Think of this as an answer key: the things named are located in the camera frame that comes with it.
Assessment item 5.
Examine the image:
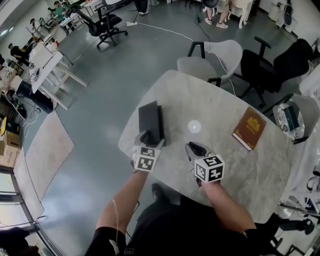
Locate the black armrest office chair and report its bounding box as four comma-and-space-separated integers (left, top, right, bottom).
238, 36, 316, 109

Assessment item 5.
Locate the yellow stool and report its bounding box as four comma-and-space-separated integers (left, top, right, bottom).
0, 116, 8, 138

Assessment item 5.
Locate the beige floor rug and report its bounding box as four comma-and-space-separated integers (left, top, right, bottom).
12, 146, 46, 219
24, 109, 76, 201

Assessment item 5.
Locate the white floor cable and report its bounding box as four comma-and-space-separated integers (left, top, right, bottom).
136, 21, 237, 96

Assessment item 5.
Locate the dark rectangular block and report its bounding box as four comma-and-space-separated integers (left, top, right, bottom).
284, 105, 301, 132

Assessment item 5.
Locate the white headset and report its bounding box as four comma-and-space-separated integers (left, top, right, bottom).
306, 169, 320, 194

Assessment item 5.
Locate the black low chair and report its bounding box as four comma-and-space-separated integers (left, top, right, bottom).
254, 212, 316, 256

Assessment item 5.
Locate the white work table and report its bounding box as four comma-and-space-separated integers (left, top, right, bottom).
28, 47, 89, 111

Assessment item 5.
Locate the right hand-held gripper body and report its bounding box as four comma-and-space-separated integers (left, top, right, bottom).
184, 141, 226, 188

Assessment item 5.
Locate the cardboard box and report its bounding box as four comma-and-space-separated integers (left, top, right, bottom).
0, 146, 22, 169
0, 128, 21, 151

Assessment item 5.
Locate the patterned round cushion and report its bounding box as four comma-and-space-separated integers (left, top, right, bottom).
276, 103, 305, 141

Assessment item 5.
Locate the person's left forearm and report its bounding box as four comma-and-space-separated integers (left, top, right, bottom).
96, 170, 150, 237

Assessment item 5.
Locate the clothes rack with dark clothes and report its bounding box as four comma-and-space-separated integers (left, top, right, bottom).
0, 226, 42, 256

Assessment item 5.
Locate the grey shell chair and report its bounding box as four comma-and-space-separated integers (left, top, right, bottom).
271, 93, 320, 145
176, 39, 244, 88

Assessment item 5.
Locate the person's right forearm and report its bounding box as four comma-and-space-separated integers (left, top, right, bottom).
200, 181, 258, 235

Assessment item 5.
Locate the brown hardcover book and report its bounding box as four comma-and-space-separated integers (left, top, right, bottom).
231, 106, 268, 152

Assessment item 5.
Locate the person's black shoe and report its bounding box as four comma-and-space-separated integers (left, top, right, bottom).
151, 182, 166, 201

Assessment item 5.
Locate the thin pale arm cable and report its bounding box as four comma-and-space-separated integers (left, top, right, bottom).
111, 199, 120, 247

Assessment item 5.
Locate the white ornate table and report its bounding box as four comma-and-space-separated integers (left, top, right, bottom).
229, 0, 252, 29

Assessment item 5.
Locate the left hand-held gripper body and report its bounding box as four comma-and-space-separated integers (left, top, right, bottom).
130, 132, 166, 173

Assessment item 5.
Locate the person's black clothing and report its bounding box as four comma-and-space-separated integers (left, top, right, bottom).
84, 194, 278, 256

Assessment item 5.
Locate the black swivel office chair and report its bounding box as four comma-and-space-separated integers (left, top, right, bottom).
74, 4, 129, 50

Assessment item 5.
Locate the black tissue box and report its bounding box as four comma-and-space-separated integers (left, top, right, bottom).
138, 100, 166, 147

